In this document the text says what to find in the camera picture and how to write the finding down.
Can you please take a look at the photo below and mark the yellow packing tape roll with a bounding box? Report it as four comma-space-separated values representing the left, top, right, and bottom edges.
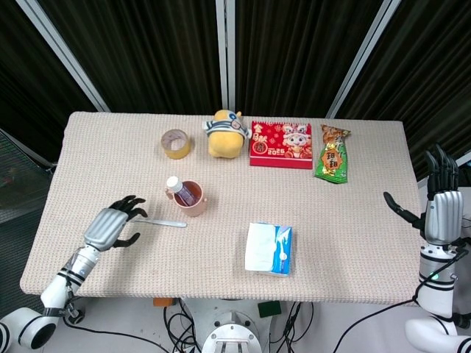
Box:
160, 129, 192, 160

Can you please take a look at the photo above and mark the red desk calendar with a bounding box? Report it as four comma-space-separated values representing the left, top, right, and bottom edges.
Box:
249, 120, 314, 171

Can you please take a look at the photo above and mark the dark mesh side panel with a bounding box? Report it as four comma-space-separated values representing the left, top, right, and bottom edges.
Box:
0, 128, 57, 317

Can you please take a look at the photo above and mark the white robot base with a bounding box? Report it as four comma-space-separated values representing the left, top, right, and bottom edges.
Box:
182, 298, 272, 353

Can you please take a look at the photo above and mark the grey upright frame post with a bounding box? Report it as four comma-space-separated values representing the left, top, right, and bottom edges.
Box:
215, 0, 236, 117

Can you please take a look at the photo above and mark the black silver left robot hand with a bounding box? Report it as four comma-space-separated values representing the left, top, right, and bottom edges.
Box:
83, 195, 149, 253

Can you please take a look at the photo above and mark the yellow plush toy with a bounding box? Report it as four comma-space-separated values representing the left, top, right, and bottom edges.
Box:
201, 109, 252, 160

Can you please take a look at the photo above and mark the pink ribbed cup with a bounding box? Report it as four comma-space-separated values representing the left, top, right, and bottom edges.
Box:
164, 179, 208, 218

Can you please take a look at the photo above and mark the beige waffle tablecloth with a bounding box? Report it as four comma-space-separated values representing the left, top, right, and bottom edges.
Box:
19, 111, 428, 306

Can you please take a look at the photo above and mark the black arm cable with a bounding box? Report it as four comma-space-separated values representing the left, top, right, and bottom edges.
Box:
333, 248, 470, 353
62, 271, 172, 353

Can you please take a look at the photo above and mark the grey slanted frame post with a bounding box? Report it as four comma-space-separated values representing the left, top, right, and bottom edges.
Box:
16, 0, 111, 113
326, 0, 408, 119

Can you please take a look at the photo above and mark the green snack bag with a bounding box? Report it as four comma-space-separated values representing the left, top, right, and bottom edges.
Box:
314, 124, 352, 186

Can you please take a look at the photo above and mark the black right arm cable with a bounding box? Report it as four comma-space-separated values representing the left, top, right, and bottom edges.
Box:
333, 248, 470, 353

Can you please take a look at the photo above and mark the green block under table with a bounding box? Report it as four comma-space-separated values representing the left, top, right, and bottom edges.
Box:
257, 300, 283, 319

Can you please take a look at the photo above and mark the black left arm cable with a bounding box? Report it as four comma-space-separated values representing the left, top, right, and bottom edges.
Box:
62, 271, 172, 353

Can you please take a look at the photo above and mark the black cable bundle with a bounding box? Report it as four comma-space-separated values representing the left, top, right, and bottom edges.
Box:
270, 301, 314, 353
163, 303, 202, 353

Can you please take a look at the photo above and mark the black pleated curtain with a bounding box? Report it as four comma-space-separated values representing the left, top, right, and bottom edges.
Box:
234, 0, 386, 119
36, 0, 222, 115
336, 0, 471, 181
0, 0, 100, 163

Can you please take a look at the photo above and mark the grey toothbrush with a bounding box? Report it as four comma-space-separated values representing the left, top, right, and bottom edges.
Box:
130, 218, 188, 229

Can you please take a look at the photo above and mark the blue white tissue pack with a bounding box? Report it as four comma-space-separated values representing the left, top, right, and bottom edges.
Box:
244, 221, 294, 277

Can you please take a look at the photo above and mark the white-capped plastic bottle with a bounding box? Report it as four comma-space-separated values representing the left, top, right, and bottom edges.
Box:
166, 176, 198, 207

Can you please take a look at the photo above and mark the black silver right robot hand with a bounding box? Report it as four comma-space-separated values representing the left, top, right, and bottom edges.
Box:
383, 143, 464, 246

